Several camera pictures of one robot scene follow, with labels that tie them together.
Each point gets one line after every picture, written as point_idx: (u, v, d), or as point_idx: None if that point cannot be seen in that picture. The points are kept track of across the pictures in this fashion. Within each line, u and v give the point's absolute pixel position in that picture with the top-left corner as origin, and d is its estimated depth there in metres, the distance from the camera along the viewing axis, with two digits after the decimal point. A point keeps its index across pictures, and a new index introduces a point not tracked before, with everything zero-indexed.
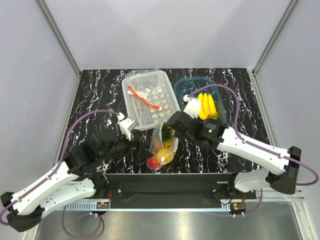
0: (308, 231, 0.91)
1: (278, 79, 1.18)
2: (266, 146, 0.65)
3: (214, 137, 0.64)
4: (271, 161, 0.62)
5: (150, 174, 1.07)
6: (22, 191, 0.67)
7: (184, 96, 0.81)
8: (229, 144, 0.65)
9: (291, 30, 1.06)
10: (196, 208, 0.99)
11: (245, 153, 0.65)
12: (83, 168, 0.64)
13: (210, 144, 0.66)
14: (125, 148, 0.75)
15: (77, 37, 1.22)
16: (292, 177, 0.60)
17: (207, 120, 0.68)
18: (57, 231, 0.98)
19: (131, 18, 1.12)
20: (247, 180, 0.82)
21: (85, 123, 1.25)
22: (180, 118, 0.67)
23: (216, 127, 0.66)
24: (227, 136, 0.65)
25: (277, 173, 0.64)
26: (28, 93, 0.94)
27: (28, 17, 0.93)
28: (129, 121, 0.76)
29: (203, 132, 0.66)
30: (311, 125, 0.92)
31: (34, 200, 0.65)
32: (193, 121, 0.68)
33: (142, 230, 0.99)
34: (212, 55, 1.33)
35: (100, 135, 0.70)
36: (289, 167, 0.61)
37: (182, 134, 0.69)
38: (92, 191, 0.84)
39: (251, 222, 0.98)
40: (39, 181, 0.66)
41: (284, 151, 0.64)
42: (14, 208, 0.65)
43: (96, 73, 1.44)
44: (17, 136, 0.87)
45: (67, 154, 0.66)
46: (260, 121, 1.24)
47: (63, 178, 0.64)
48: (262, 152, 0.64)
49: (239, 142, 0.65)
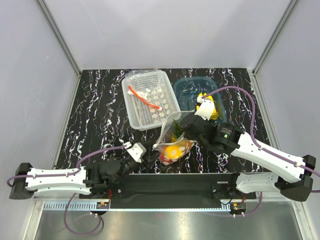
0: (308, 231, 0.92)
1: (278, 79, 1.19)
2: (282, 153, 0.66)
3: (230, 142, 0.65)
4: (287, 170, 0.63)
5: (150, 174, 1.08)
6: (40, 170, 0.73)
7: (198, 98, 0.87)
8: (245, 150, 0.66)
9: (291, 31, 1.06)
10: (196, 208, 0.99)
11: (261, 160, 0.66)
12: (95, 185, 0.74)
13: (225, 149, 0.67)
14: (137, 164, 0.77)
15: (77, 37, 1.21)
16: (307, 186, 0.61)
17: (222, 124, 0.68)
18: (57, 232, 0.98)
19: (131, 18, 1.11)
20: (253, 182, 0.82)
21: (85, 123, 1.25)
22: (194, 121, 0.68)
23: (231, 132, 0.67)
24: (244, 142, 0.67)
25: (291, 181, 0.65)
26: (28, 93, 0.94)
27: (28, 16, 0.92)
28: (138, 152, 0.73)
29: (218, 137, 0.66)
30: (311, 126, 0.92)
31: (44, 183, 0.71)
32: (206, 125, 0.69)
33: (142, 230, 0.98)
34: (212, 55, 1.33)
35: (105, 165, 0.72)
36: (304, 176, 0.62)
37: (196, 137, 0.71)
38: (87, 192, 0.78)
39: (251, 222, 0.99)
40: (57, 171, 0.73)
41: (299, 160, 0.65)
42: (26, 180, 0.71)
43: (96, 73, 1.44)
44: (17, 135, 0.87)
45: (90, 166, 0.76)
46: (260, 121, 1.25)
47: (76, 182, 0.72)
48: (279, 160, 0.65)
49: (256, 149, 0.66)
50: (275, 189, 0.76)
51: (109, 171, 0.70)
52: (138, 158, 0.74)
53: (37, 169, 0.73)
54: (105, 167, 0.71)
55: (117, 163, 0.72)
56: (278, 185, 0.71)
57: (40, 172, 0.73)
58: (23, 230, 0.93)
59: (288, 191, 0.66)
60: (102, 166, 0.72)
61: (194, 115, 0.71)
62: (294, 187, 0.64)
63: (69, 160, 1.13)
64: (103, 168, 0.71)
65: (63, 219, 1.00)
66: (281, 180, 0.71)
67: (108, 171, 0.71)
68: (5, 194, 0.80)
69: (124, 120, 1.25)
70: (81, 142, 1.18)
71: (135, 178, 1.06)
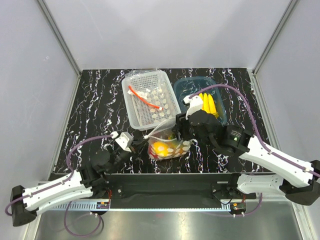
0: (308, 231, 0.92)
1: (278, 79, 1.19)
2: (291, 158, 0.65)
3: (239, 146, 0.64)
4: (296, 175, 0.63)
5: (150, 174, 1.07)
6: (34, 188, 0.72)
7: (185, 98, 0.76)
8: (254, 154, 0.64)
9: (291, 31, 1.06)
10: (196, 208, 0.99)
11: (269, 164, 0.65)
12: (93, 183, 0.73)
13: (233, 152, 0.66)
14: (129, 154, 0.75)
15: (77, 36, 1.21)
16: (316, 192, 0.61)
17: (231, 126, 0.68)
18: (57, 232, 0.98)
19: (131, 18, 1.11)
20: (255, 183, 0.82)
21: (85, 123, 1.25)
22: (207, 121, 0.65)
23: (241, 135, 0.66)
24: (253, 146, 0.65)
25: (298, 186, 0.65)
26: (28, 93, 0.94)
27: (28, 16, 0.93)
28: (124, 141, 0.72)
29: (228, 139, 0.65)
30: (310, 126, 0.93)
31: (43, 198, 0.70)
32: (218, 125, 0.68)
33: (142, 230, 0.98)
34: (212, 55, 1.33)
35: (95, 158, 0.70)
36: (313, 181, 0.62)
37: (205, 136, 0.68)
38: (90, 193, 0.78)
39: (251, 222, 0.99)
40: (52, 182, 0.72)
41: (308, 165, 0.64)
42: (24, 201, 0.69)
43: (96, 73, 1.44)
44: (17, 135, 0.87)
45: (83, 166, 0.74)
46: (260, 121, 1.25)
47: (75, 186, 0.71)
48: (288, 165, 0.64)
49: (265, 153, 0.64)
50: (279, 192, 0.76)
51: (101, 162, 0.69)
52: (126, 147, 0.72)
53: (31, 188, 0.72)
54: (97, 159, 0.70)
55: (106, 153, 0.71)
56: (283, 189, 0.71)
57: (35, 190, 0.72)
58: (23, 230, 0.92)
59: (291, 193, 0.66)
60: (93, 160, 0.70)
61: (207, 112, 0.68)
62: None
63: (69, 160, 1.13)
64: (95, 162, 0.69)
65: (63, 220, 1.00)
66: (286, 184, 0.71)
67: (99, 162, 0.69)
68: (6, 195, 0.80)
69: (124, 120, 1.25)
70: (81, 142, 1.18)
71: (135, 178, 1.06)
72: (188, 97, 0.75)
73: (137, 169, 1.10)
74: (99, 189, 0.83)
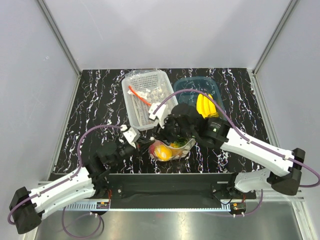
0: (308, 231, 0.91)
1: (278, 79, 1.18)
2: (271, 146, 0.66)
3: (219, 136, 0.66)
4: (276, 163, 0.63)
5: (150, 174, 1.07)
6: (41, 188, 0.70)
7: (150, 116, 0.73)
8: (233, 144, 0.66)
9: (291, 30, 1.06)
10: (196, 208, 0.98)
11: (250, 154, 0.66)
12: (99, 177, 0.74)
13: (214, 144, 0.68)
14: (134, 151, 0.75)
15: (76, 36, 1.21)
16: (295, 179, 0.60)
17: (212, 119, 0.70)
18: (57, 232, 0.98)
19: (131, 18, 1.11)
20: (249, 179, 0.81)
21: (85, 123, 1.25)
22: (188, 113, 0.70)
23: (221, 126, 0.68)
24: (232, 136, 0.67)
25: (280, 175, 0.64)
26: (28, 93, 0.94)
27: (28, 16, 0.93)
28: (132, 135, 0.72)
29: (208, 131, 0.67)
30: (310, 126, 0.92)
31: (53, 196, 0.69)
32: (199, 118, 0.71)
33: (142, 230, 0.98)
34: (212, 55, 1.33)
35: (101, 149, 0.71)
36: (293, 169, 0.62)
37: (186, 129, 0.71)
38: (92, 192, 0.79)
39: (251, 222, 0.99)
40: (59, 180, 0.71)
41: (288, 152, 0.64)
42: (33, 201, 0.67)
43: (96, 73, 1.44)
44: (17, 135, 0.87)
45: (87, 161, 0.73)
46: (260, 121, 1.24)
47: (83, 180, 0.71)
48: (268, 153, 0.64)
49: (244, 143, 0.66)
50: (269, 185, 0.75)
51: (109, 152, 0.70)
52: (133, 141, 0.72)
53: (37, 188, 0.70)
54: (104, 150, 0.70)
55: (112, 143, 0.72)
56: (269, 180, 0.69)
57: (41, 189, 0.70)
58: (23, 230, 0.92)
59: (277, 184, 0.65)
60: (100, 151, 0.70)
61: (188, 107, 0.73)
62: (284, 181, 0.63)
63: (69, 160, 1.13)
64: (101, 153, 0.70)
65: (61, 221, 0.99)
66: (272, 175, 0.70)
67: (107, 152, 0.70)
68: (6, 195, 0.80)
69: (124, 120, 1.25)
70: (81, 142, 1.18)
71: (135, 178, 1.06)
72: (153, 112, 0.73)
73: (137, 169, 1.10)
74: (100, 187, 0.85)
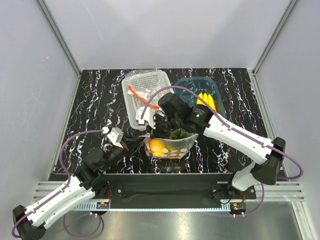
0: (308, 231, 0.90)
1: (278, 79, 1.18)
2: (251, 134, 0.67)
3: (201, 122, 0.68)
4: (254, 150, 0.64)
5: (150, 174, 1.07)
6: (36, 203, 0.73)
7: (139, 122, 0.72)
8: (214, 130, 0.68)
9: (291, 30, 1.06)
10: (196, 208, 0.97)
11: (229, 140, 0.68)
12: (93, 183, 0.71)
13: (196, 129, 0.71)
14: (124, 150, 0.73)
15: (77, 37, 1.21)
16: (272, 166, 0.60)
17: (196, 105, 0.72)
18: (58, 231, 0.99)
19: (131, 18, 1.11)
20: (241, 175, 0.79)
21: (85, 122, 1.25)
22: (171, 100, 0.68)
23: (204, 112, 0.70)
24: (214, 122, 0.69)
25: (259, 162, 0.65)
26: (28, 93, 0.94)
27: (27, 16, 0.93)
28: (114, 135, 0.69)
29: (191, 117, 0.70)
30: (311, 126, 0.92)
31: (47, 210, 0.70)
32: (183, 105, 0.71)
33: (142, 229, 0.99)
34: (212, 55, 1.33)
35: (90, 156, 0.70)
36: (270, 156, 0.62)
37: (171, 117, 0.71)
38: (91, 194, 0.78)
39: (250, 222, 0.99)
40: (52, 193, 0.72)
41: (267, 141, 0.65)
42: (29, 218, 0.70)
43: (96, 73, 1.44)
44: (17, 135, 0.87)
45: (77, 170, 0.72)
46: (260, 121, 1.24)
47: (75, 190, 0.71)
48: (248, 140, 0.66)
49: (225, 129, 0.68)
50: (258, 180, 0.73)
51: (96, 159, 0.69)
52: (118, 141, 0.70)
53: (32, 204, 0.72)
54: (91, 157, 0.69)
55: (99, 149, 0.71)
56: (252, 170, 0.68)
57: (37, 205, 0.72)
58: None
59: (258, 173, 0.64)
60: (88, 160, 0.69)
61: (171, 93, 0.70)
62: (263, 170, 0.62)
63: (69, 160, 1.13)
64: (89, 160, 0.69)
65: (62, 220, 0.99)
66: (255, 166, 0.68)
67: (94, 159, 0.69)
68: (7, 195, 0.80)
69: (124, 120, 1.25)
70: (81, 142, 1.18)
71: (135, 178, 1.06)
72: (140, 118, 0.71)
73: (137, 169, 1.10)
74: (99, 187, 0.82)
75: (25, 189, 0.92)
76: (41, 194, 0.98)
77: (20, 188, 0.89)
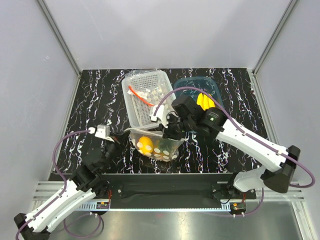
0: (308, 231, 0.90)
1: (278, 79, 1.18)
2: (266, 141, 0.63)
3: (215, 126, 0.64)
4: (268, 157, 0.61)
5: (150, 174, 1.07)
6: (35, 210, 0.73)
7: (151, 118, 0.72)
8: (228, 135, 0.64)
9: (290, 30, 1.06)
10: (196, 208, 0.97)
11: (242, 144, 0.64)
12: (90, 185, 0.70)
13: (210, 133, 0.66)
14: (116, 144, 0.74)
15: (77, 37, 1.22)
16: (286, 174, 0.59)
17: (210, 108, 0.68)
18: (58, 231, 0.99)
19: (131, 18, 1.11)
20: (247, 177, 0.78)
21: (85, 123, 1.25)
22: (185, 101, 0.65)
23: (219, 116, 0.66)
24: (227, 127, 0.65)
25: (272, 170, 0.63)
26: (28, 93, 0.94)
27: (27, 16, 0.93)
28: (102, 130, 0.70)
29: (205, 120, 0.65)
30: (311, 125, 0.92)
31: (47, 216, 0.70)
32: (196, 107, 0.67)
33: (142, 229, 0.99)
34: (212, 55, 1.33)
35: (88, 158, 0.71)
36: (285, 164, 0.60)
37: (184, 119, 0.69)
38: (92, 195, 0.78)
39: (250, 222, 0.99)
40: (50, 199, 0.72)
41: (282, 148, 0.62)
42: (30, 226, 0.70)
43: (96, 73, 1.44)
44: (16, 135, 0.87)
45: (73, 173, 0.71)
46: (260, 121, 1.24)
47: (73, 194, 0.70)
48: (262, 147, 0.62)
49: (239, 134, 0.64)
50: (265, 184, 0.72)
51: (95, 159, 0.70)
52: (107, 134, 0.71)
53: (32, 211, 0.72)
54: (90, 159, 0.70)
55: (97, 151, 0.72)
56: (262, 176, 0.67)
57: (36, 212, 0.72)
58: None
59: (270, 180, 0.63)
60: (87, 162, 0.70)
61: (186, 95, 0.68)
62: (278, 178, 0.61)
63: (69, 160, 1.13)
64: (88, 162, 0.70)
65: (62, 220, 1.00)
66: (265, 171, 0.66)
67: (93, 160, 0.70)
68: (7, 195, 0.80)
69: (124, 120, 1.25)
70: (81, 142, 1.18)
71: (135, 178, 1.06)
72: (153, 114, 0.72)
73: (137, 169, 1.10)
74: (99, 187, 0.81)
75: (25, 190, 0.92)
76: (41, 194, 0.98)
77: (20, 188, 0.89)
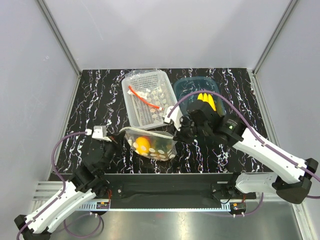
0: (308, 231, 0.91)
1: (278, 79, 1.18)
2: (284, 152, 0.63)
3: (234, 134, 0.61)
4: (287, 170, 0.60)
5: (150, 174, 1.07)
6: (35, 212, 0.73)
7: (165, 119, 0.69)
8: (248, 145, 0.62)
9: (291, 31, 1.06)
10: (196, 208, 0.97)
11: (261, 156, 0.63)
12: (89, 185, 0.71)
13: (227, 141, 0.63)
14: (115, 144, 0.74)
15: (76, 37, 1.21)
16: (305, 188, 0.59)
17: (228, 115, 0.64)
18: (58, 231, 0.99)
19: (132, 18, 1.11)
20: (253, 181, 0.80)
21: (85, 122, 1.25)
22: (202, 108, 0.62)
23: (237, 124, 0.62)
24: (247, 136, 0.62)
25: (289, 182, 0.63)
26: (28, 93, 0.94)
27: (27, 15, 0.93)
28: (99, 130, 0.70)
29: (223, 127, 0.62)
30: (311, 126, 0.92)
31: (47, 218, 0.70)
32: (213, 113, 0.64)
33: (142, 229, 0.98)
34: (212, 55, 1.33)
35: (87, 159, 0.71)
36: (304, 178, 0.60)
37: (200, 124, 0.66)
38: (92, 195, 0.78)
39: (250, 222, 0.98)
40: (50, 200, 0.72)
41: (301, 161, 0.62)
42: (30, 227, 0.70)
43: (96, 73, 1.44)
44: (16, 135, 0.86)
45: (73, 174, 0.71)
46: (260, 121, 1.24)
47: (72, 195, 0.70)
48: (281, 159, 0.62)
49: (259, 145, 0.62)
50: (272, 190, 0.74)
51: (95, 160, 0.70)
52: (104, 134, 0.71)
53: (32, 213, 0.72)
54: (90, 159, 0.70)
55: (97, 151, 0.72)
56: (275, 185, 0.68)
57: (36, 213, 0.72)
58: None
59: (285, 191, 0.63)
60: (86, 162, 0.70)
61: (203, 100, 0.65)
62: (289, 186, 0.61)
63: (69, 160, 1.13)
64: (88, 162, 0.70)
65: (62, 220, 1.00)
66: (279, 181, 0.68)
67: (93, 161, 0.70)
68: (7, 195, 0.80)
69: (124, 120, 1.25)
70: (81, 142, 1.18)
71: (135, 178, 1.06)
72: (167, 116, 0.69)
73: (137, 169, 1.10)
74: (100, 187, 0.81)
75: (25, 190, 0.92)
76: (42, 194, 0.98)
77: (20, 188, 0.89)
